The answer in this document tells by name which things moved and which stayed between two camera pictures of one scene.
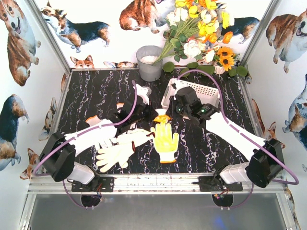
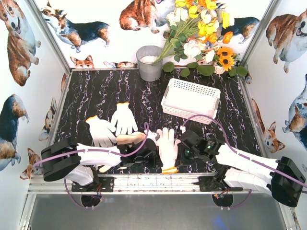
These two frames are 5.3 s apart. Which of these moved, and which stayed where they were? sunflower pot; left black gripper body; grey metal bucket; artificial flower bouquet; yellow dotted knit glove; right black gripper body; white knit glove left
Moved: left black gripper body; yellow dotted knit glove; right black gripper body
Stayed: grey metal bucket; white knit glove left; sunflower pot; artificial flower bouquet
